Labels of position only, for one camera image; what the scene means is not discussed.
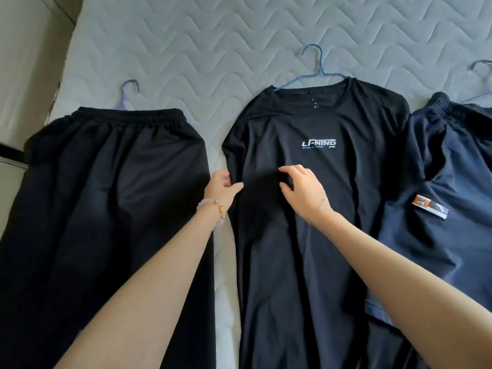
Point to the black Li-Ning t-shirt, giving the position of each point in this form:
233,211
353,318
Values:
307,265

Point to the person's right forearm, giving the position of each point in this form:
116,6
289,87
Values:
403,284

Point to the person's right hand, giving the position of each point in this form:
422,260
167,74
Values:
307,195

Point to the person's left hand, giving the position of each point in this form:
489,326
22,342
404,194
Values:
221,190

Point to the navy shorts with print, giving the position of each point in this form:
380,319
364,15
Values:
453,169

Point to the grey quilted mattress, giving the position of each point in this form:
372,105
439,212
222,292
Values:
211,53

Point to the person's left forearm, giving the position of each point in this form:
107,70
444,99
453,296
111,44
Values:
146,295

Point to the black shorts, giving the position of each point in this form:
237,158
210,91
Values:
96,207

